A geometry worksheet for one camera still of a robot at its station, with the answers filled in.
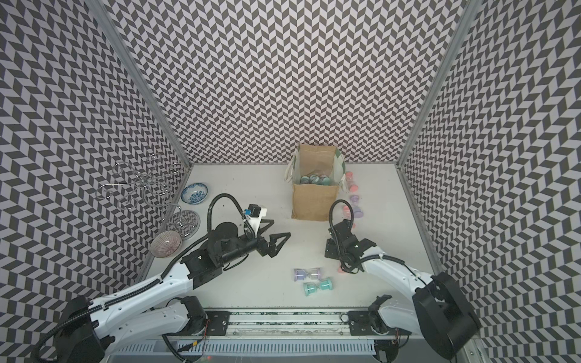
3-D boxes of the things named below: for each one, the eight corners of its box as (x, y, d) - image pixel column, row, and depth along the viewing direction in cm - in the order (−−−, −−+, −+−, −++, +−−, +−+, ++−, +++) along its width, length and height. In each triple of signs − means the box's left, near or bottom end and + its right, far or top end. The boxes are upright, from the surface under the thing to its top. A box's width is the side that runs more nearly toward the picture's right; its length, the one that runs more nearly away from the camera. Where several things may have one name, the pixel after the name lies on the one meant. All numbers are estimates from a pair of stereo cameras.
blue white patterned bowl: (182, 207, 103) (177, 201, 99) (189, 188, 110) (185, 181, 106) (204, 207, 103) (200, 201, 99) (210, 188, 110) (207, 181, 106)
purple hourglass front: (293, 280, 83) (293, 278, 81) (294, 270, 85) (293, 268, 83) (320, 280, 83) (320, 278, 81) (319, 270, 85) (320, 268, 83)
